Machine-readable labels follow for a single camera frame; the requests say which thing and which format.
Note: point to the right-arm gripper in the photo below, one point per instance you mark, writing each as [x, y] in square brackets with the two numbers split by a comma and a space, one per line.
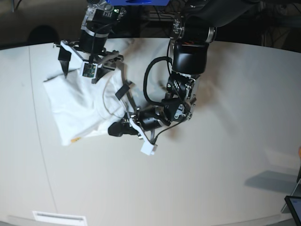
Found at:
[91, 45]

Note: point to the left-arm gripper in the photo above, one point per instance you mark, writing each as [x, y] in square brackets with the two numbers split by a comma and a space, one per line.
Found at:
[148, 118]

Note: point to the white printed T-shirt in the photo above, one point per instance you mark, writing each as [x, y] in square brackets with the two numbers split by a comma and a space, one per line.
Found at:
[82, 109]

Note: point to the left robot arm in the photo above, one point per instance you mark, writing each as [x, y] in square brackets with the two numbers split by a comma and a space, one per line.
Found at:
[194, 28]

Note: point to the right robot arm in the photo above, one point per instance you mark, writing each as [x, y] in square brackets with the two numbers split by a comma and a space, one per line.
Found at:
[101, 15]

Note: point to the white paper label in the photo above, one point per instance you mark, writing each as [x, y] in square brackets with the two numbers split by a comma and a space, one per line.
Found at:
[60, 219]

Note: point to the black tablet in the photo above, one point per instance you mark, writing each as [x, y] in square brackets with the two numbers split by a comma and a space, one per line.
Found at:
[294, 206]

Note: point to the blue camera stand base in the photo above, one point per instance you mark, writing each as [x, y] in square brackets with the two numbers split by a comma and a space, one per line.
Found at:
[138, 2]

